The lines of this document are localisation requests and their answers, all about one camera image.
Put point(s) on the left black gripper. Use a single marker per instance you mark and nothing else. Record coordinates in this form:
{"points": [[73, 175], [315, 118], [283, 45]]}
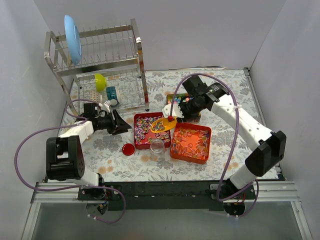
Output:
{"points": [[114, 122]]}

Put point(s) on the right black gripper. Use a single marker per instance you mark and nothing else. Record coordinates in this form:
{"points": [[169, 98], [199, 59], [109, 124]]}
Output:
{"points": [[182, 110]]}

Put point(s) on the red tray swirl lollipops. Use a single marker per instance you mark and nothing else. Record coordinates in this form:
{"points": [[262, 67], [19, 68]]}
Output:
{"points": [[143, 136]]}

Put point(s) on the yellow plastic scoop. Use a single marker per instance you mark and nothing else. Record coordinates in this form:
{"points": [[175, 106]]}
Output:
{"points": [[163, 124]]}

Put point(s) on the orange tray clear lollipops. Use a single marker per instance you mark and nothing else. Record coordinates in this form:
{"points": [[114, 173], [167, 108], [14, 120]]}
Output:
{"points": [[191, 143]]}

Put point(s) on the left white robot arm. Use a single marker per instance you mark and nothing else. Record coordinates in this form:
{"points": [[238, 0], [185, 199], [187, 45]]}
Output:
{"points": [[64, 154]]}

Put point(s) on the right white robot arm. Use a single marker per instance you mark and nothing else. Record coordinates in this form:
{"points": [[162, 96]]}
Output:
{"points": [[267, 147]]}

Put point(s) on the dark tin star candies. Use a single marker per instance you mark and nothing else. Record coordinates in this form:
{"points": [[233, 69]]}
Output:
{"points": [[182, 97]]}

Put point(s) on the teal white cup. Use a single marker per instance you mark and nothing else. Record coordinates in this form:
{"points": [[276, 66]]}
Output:
{"points": [[113, 95]]}

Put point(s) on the red jar lid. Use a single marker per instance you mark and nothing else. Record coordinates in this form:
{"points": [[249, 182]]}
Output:
{"points": [[128, 149]]}

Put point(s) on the patterned beige cup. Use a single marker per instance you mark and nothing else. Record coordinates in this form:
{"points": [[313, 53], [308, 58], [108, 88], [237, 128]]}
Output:
{"points": [[95, 96]]}

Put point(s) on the lime green bowl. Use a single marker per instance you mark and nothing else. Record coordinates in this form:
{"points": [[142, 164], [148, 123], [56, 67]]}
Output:
{"points": [[100, 82]]}

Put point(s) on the clear glass jar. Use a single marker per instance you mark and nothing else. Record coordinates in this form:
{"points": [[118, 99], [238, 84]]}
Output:
{"points": [[157, 148]]}

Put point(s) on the steel dish rack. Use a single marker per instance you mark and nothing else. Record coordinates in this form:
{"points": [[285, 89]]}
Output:
{"points": [[115, 52]]}

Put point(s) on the floral table mat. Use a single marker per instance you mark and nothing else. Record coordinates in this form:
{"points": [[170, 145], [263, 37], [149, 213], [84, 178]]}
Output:
{"points": [[103, 151]]}

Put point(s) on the blue plate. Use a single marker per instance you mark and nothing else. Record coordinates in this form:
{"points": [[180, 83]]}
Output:
{"points": [[73, 39]]}

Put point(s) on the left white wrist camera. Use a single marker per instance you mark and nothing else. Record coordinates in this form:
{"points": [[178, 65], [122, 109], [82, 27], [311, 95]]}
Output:
{"points": [[105, 106]]}

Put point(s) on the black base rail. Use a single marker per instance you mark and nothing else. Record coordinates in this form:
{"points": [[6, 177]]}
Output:
{"points": [[156, 195]]}

